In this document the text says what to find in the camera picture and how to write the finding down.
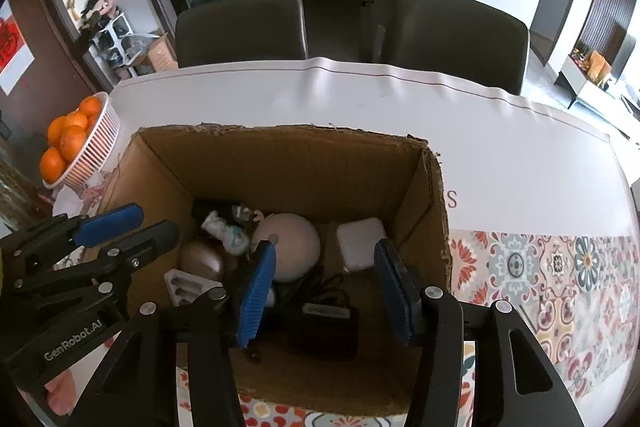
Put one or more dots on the dark bag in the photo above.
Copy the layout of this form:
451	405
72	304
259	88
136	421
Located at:
92	4

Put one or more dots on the white crumpled paper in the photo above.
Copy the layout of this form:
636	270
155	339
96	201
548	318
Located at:
67	202

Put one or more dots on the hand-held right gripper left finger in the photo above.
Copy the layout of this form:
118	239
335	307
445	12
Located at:
257	292

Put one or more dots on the orange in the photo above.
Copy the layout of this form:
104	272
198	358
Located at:
90	106
56	131
52	163
72	141
76	119

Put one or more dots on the red wall poster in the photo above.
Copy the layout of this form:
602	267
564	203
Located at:
12	49

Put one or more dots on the grey oval case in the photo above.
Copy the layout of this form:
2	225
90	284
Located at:
202	259

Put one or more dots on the clear plastic bin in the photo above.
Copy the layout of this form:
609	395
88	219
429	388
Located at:
131	47

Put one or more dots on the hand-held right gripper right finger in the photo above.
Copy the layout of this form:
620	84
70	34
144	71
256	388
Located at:
395	292

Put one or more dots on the white square case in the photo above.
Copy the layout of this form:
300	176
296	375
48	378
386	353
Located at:
360	244

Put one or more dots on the white plastic fruit basket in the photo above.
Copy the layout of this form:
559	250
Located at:
87	147

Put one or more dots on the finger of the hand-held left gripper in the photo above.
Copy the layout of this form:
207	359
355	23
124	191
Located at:
110	219
145	242

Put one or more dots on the person's left hand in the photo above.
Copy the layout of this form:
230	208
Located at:
60	394

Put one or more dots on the white shoe rack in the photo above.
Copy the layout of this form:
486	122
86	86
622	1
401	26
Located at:
112	39

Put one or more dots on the orange box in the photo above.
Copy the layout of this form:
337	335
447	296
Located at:
597	64

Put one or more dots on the white masked figurine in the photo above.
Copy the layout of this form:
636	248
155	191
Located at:
227	234

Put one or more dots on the brown cardboard box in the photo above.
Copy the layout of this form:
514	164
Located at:
300	172

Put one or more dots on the white TV cabinet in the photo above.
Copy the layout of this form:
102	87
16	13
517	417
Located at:
595	89

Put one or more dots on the white battery charger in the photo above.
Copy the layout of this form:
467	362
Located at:
182	287

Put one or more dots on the grey dining chair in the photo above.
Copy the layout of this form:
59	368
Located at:
240	32
455	42

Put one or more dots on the dark small figurine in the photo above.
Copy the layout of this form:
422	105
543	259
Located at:
242	211

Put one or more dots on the silver computer mouse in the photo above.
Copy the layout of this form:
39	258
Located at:
292	252

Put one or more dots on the small brown carton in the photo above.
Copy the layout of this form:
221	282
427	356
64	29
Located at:
160	52

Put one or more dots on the patterned white-bordered tablecloth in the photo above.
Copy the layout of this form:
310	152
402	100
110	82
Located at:
500	147

